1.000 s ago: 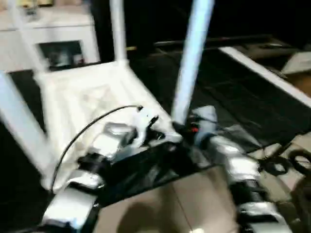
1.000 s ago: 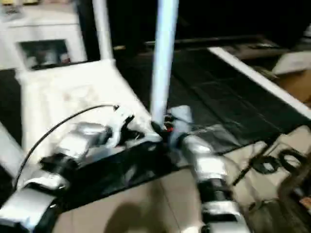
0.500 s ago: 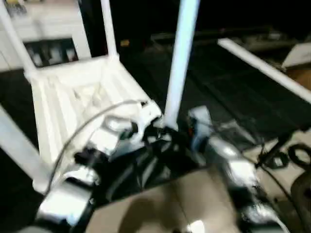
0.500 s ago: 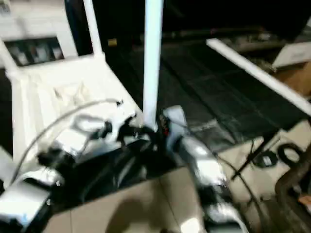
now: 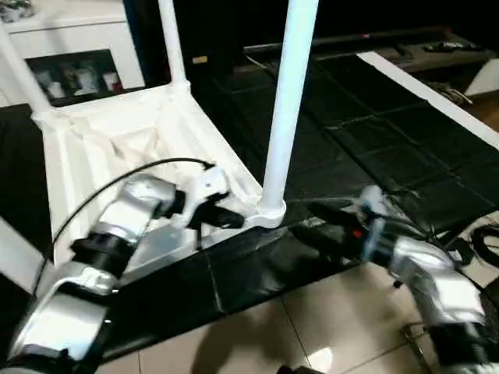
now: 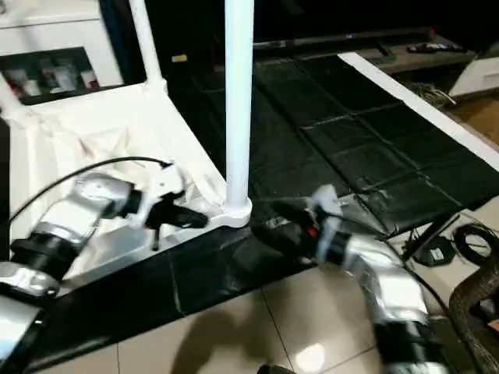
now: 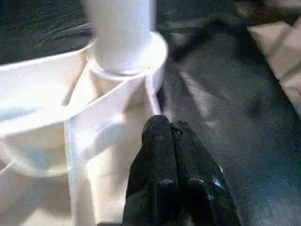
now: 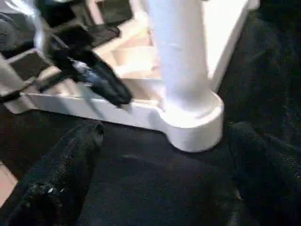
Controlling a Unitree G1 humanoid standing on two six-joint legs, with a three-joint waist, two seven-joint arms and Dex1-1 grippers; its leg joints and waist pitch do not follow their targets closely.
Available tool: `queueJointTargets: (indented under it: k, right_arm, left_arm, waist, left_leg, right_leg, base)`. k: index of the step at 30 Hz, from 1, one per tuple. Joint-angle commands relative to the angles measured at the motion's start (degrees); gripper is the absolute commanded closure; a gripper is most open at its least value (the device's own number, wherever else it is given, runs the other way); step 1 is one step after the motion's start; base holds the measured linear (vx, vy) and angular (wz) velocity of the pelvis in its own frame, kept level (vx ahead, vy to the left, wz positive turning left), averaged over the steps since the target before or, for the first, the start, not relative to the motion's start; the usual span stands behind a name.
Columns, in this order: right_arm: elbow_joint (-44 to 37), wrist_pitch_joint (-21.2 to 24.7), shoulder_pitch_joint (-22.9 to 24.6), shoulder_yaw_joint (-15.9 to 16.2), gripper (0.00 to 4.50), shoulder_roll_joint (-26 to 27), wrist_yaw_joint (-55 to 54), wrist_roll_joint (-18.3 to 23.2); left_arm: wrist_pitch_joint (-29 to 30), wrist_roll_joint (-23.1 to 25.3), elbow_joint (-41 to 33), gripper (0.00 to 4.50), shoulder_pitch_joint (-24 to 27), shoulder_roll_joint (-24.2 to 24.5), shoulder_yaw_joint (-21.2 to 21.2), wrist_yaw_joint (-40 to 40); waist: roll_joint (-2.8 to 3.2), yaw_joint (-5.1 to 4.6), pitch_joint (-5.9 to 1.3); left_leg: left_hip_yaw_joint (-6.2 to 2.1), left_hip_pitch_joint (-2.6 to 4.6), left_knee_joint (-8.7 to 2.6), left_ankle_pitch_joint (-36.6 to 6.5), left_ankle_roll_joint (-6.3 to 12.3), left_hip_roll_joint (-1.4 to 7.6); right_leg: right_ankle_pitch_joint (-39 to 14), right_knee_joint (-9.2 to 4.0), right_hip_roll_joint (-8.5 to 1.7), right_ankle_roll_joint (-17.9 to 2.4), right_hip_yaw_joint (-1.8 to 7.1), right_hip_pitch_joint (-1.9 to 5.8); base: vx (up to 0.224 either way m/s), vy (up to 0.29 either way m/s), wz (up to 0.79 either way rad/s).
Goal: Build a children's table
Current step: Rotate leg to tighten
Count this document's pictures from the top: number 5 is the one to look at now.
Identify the white plastic table top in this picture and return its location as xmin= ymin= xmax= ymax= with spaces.
xmin=30 ymin=82 xmax=288 ymax=285

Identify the black work mat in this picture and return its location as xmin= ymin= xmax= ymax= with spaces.
xmin=0 ymin=38 xmax=499 ymax=359

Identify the black adapter with label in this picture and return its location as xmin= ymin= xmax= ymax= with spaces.
xmin=444 ymin=237 xmax=475 ymax=266

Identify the white flat strip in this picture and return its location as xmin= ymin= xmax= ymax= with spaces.
xmin=356 ymin=52 xmax=499 ymax=151

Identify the black box with label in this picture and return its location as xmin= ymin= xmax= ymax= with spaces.
xmin=124 ymin=0 xmax=289 ymax=89

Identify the white angled board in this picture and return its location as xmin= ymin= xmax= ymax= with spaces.
xmin=463 ymin=54 xmax=499 ymax=98

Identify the black remote control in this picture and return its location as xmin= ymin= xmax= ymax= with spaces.
xmin=423 ymin=41 xmax=483 ymax=52

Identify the white glass door cabinet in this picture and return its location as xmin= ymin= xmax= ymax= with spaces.
xmin=0 ymin=0 xmax=147 ymax=106

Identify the dark crumpled bundle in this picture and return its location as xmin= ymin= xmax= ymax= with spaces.
xmin=0 ymin=0 xmax=36 ymax=23

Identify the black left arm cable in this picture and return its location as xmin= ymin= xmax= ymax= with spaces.
xmin=33 ymin=157 xmax=218 ymax=297

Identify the black coiled cable bundle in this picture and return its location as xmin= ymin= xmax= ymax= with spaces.
xmin=470 ymin=224 xmax=499 ymax=270

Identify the black long rail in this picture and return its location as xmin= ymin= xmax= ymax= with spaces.
xmin=242 ymin=29 xmax=453 ymax=55

